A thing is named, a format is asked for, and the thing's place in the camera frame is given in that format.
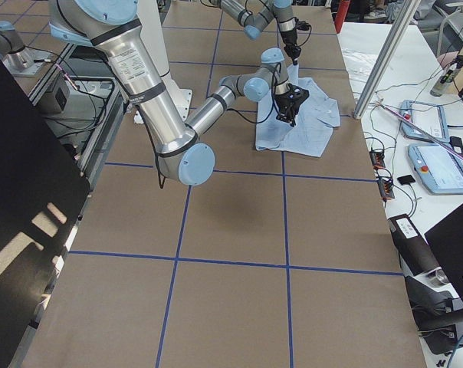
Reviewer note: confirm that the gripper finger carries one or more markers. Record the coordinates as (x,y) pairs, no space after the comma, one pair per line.
(291,118)
(280,118)
(295,60)

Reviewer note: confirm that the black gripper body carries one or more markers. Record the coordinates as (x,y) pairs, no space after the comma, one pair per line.
(288,39)
(282,103)

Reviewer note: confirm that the light blue button-up shirt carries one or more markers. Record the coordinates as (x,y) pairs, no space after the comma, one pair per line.
(317,118)

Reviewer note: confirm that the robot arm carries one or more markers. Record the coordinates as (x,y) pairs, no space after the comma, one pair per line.
(254,24)
(129,34)

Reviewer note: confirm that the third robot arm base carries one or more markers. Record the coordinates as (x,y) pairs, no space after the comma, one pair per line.
(19,60)

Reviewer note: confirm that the red fire extinguisher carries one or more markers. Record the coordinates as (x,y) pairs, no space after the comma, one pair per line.
(342,10)

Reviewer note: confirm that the far black usb hub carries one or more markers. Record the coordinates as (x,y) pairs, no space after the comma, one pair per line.
(377,158)

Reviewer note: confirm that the far teach pendant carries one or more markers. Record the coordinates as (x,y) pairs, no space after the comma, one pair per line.
(428,117)

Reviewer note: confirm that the teach pendant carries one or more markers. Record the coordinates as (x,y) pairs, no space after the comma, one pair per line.
(439,171)
(428,117)

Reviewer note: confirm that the near teach pendant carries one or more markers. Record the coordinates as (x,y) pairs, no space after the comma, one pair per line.
(439,171)

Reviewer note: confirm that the black cylinder with label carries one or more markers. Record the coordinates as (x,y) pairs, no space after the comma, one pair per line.
(411,245)

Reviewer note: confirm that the black monitor right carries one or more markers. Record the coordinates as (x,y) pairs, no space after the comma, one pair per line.
(445,240)

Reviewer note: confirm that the grey control box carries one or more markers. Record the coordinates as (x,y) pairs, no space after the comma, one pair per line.
(55,98)

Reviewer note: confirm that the black panel left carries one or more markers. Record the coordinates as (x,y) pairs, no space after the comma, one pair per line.
(41,194)

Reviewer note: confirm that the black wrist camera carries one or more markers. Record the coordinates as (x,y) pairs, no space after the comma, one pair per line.
(303,25)

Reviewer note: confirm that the aluminium frame post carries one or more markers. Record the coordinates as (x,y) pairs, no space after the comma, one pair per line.
(388,49)

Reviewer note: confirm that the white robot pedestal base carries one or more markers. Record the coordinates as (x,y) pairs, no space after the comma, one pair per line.
(166,57)

